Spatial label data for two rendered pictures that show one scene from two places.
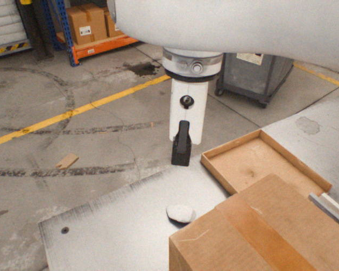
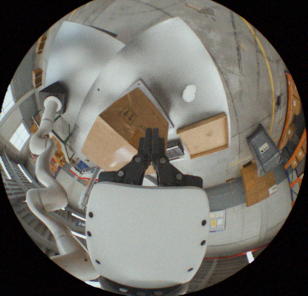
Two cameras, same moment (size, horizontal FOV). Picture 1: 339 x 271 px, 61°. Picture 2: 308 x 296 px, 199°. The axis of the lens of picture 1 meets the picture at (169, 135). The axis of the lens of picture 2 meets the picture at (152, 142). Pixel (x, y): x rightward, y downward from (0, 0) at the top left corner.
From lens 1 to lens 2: 0.47 m
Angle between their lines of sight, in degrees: 73
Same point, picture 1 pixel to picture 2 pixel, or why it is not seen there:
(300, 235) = not seen: hidden behind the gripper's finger
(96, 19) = not seen: outside the picture
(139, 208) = (195, 68)
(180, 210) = (189, 93)
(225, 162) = (219, 124)
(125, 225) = (182, 59)
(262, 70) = (256, 147)
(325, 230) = not seen: hidden behind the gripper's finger
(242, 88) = (256, 135)
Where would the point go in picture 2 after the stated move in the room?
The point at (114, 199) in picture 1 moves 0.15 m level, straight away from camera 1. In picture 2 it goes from (202, 53) to (230, 54)
